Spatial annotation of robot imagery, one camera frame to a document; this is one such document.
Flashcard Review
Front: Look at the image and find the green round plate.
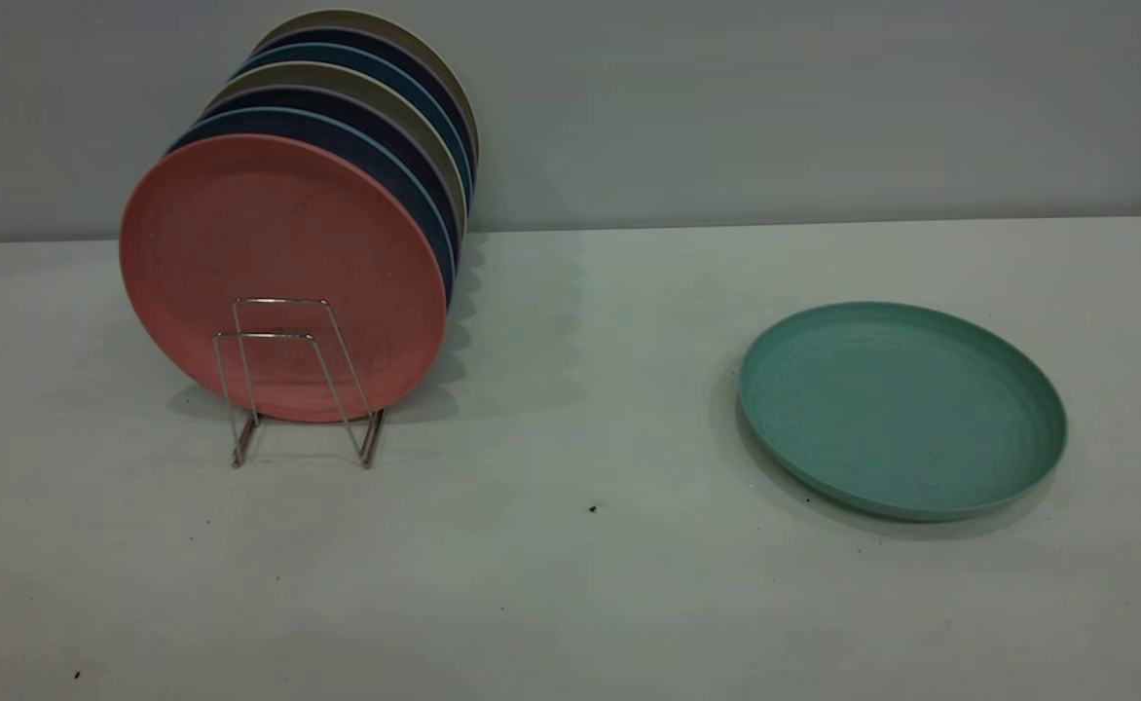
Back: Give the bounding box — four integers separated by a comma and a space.
738, 301, 1068, 522

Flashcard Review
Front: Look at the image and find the purple round plate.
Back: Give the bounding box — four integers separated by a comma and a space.
254, 26, 479, 186
202, 86, 463, 244

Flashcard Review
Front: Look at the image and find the blue round plate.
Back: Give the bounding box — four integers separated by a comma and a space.
232, 42, 475, 210
166, 106, 458, 308

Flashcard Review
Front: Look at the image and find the pink round plate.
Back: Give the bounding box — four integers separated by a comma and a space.
120, 134, 449, 424

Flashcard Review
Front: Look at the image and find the beige round plate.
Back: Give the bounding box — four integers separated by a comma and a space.
252, 9, 481, 166
205, 61, 469, 235

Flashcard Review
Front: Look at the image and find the metal wire plate rack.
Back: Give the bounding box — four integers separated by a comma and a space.
213, 298, 385, 469

